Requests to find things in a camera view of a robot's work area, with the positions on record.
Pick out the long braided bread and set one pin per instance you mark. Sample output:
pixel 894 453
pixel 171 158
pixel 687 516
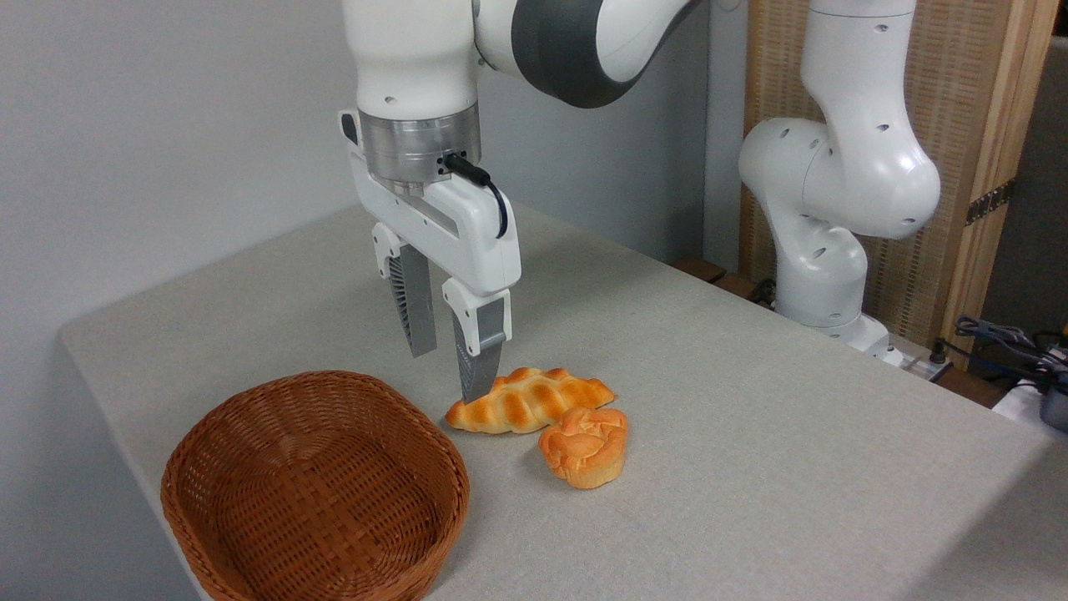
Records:
pixel 534 402

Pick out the dark metal hinge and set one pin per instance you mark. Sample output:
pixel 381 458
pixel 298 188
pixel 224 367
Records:
pixel 990 202

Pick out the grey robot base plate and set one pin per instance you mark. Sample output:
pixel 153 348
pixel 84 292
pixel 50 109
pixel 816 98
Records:
pixel 918 363

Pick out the round bread roll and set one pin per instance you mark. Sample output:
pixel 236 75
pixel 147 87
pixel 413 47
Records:
pixel 584 446

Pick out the white box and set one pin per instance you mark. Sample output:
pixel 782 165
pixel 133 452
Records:
pixel 1018 405

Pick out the wooden woven screen panel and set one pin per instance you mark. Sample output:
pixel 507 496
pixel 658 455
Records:
pixel 951 83

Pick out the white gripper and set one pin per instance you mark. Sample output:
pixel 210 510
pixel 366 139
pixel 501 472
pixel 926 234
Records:
pixel 467 238

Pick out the brown wicker basket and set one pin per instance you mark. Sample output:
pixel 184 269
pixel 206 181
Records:
pixel 317 492

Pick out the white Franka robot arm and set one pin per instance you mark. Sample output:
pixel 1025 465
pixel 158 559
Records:
pixel 851 175

